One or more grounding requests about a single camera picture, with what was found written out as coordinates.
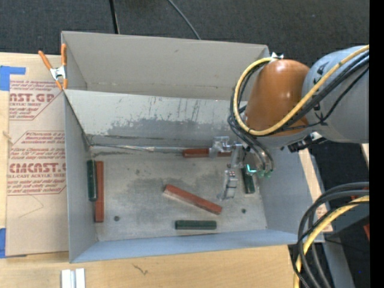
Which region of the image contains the black cylinder on white bracket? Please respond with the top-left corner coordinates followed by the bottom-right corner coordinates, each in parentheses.
top-left (287, 131), bottom-right (323, 153)

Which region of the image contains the brown cardboard board red print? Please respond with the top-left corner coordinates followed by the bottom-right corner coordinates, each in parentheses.
top-left (0, 52), bottom-right (70, 258)

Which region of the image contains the red-brown flat block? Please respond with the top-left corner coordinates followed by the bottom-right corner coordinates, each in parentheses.
top-left (162, 184), bottom-right (223, 216)
top-left (94, 160), bottom-right (105, 223)
top-left (182, 148), bottom-right (232, 159)

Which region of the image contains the grey metal bin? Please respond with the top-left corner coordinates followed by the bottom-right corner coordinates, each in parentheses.
top-left (61, 31), bottom-right (325, 264)

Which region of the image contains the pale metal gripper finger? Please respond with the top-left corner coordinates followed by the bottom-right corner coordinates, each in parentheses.
top-left (209, 136), bottom-right (235, 159)
top-left (216, 169), bottom-right (238, 201)

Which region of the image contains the dark green flat block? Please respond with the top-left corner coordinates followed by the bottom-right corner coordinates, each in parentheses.
top-left (175, 219), bottom-right (218, 231)
top-left (86, 159), bottom-right (98, 202)
top-left (242, 167), bottom-right (256, 195)

